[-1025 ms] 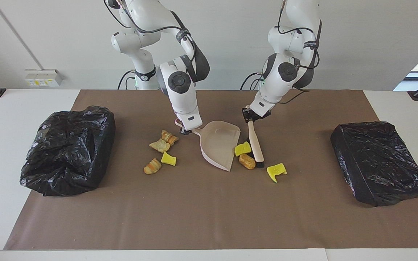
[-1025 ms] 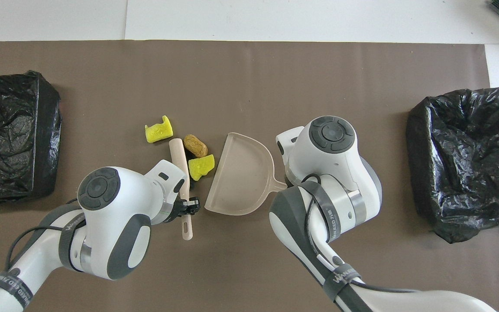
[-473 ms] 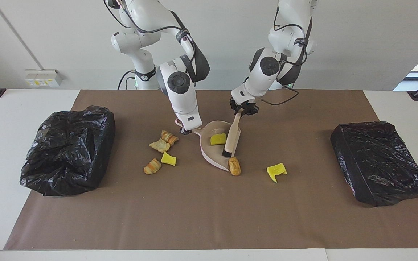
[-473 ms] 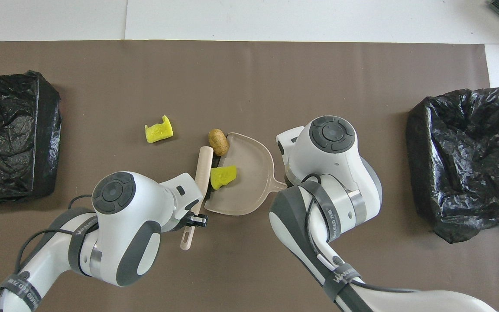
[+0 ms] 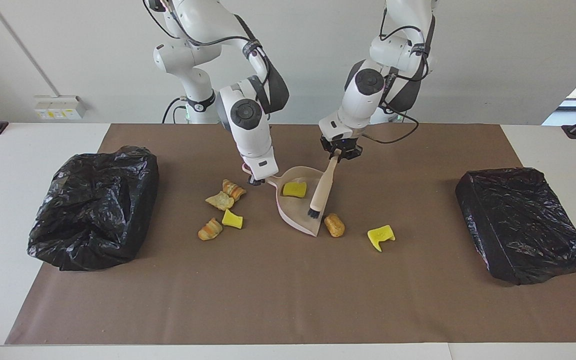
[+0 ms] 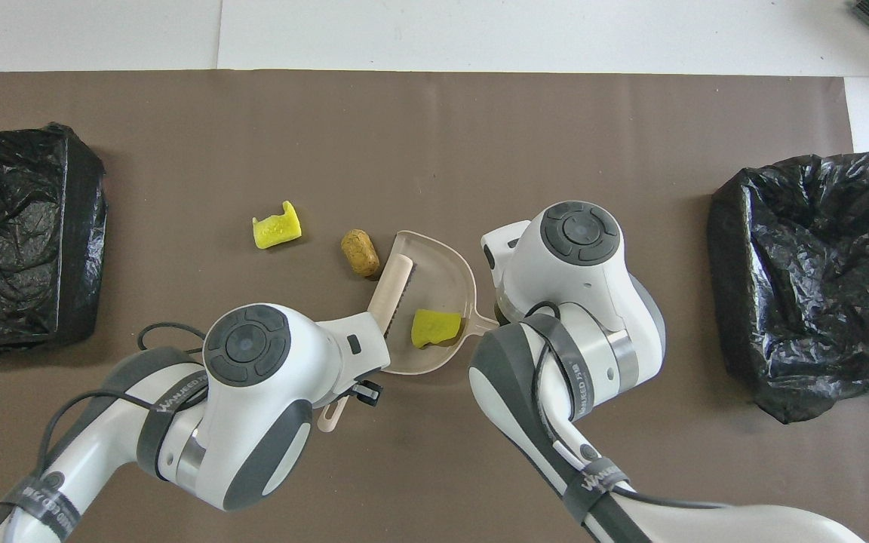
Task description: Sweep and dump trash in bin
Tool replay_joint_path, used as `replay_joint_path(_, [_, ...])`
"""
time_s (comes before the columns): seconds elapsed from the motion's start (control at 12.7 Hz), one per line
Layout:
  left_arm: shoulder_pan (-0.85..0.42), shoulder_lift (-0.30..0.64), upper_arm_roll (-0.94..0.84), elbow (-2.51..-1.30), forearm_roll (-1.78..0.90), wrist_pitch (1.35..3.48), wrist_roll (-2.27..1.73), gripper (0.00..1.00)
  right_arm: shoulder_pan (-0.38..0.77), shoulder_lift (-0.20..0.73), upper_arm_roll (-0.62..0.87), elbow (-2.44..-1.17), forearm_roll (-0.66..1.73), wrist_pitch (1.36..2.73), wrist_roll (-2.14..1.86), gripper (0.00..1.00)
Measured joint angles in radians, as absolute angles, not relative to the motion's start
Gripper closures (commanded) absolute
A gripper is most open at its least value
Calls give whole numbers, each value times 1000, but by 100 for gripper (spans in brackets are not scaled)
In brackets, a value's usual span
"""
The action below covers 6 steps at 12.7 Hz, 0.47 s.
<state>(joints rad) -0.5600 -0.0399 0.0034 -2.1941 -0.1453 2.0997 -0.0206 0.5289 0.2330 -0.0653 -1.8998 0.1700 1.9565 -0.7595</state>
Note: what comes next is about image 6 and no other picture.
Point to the brown bread roll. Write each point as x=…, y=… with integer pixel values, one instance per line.
x=360, y=253

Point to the brown paper table mat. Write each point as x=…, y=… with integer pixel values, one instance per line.
x=404, y=113

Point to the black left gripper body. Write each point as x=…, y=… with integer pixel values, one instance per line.
x=368, y=393

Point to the beige hand brush black bristles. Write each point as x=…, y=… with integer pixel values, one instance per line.
x=393, y=290

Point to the notched yellow cheese chunk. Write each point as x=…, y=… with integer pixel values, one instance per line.
x=277, y=228

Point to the open bin with black bag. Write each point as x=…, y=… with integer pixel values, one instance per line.
x=804, y=286

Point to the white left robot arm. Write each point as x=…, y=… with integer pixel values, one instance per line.
x=253, y=392

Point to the rounded yellow cheese chunk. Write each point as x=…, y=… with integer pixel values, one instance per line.
x=434, y=328

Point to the pale pink plastic dustpan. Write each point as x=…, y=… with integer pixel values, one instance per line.
x=442, y=279

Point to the box wrapped in black bag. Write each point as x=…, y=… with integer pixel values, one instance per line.
x=19, y=226

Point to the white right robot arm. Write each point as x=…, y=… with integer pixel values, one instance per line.
x=578, y=302

